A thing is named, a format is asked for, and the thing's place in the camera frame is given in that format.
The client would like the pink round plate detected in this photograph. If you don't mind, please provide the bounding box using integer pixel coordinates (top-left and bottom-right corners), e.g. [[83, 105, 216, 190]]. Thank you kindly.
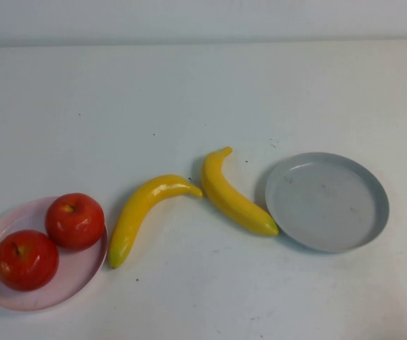
[[0, 196, 109, 312]]

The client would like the long curved yellow banana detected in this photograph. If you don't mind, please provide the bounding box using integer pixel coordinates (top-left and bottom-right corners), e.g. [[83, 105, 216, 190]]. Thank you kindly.
[[108, 174, 204, 269]]

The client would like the red apple with dark stem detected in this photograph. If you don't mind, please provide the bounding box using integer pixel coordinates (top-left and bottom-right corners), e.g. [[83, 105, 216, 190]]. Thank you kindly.
[[0, 229, 60, 292], [44, 193, 105, 252]]

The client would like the grey round plate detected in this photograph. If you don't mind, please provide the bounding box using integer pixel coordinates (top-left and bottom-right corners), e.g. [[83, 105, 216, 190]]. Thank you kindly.
[[265, 152, 391, 254]]

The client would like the short yellow banana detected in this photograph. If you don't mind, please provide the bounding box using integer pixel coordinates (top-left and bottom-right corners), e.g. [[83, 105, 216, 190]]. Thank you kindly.
[[201, 147, 280, 237]]

